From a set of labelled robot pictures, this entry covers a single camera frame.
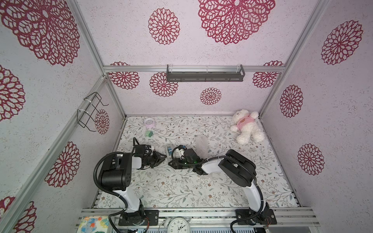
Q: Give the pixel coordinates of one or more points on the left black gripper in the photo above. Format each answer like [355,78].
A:
[157,155]

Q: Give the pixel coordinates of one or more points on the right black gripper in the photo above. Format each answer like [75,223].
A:
[177,162]

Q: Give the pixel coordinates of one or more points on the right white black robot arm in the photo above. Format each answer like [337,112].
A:
[238,168]

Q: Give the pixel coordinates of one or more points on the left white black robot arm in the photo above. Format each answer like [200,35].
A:
[113,175]

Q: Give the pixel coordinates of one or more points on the small green cube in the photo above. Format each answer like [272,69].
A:
[148,133]

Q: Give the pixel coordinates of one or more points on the pink tape roll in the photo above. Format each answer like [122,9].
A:
[149,123]

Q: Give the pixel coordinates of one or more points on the white teddy bear pink shirt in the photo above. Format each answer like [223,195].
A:
[245,124]

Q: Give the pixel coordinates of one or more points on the white analog clock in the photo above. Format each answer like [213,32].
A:
[179,225]

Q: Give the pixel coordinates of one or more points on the colourful tissue box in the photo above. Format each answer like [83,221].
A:
[94,224]

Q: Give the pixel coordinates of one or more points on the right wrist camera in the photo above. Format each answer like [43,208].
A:
[180,152]

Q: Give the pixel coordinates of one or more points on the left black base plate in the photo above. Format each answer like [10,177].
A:
[145,217]

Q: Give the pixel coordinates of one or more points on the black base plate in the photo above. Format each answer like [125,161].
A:
[267,217]
[145,217]

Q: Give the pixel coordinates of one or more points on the black wall shelf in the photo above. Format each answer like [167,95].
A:
[205,76]

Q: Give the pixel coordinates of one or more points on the black wire wall rack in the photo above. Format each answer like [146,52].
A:
[85,115]

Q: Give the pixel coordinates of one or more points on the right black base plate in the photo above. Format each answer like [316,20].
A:
[267,217]

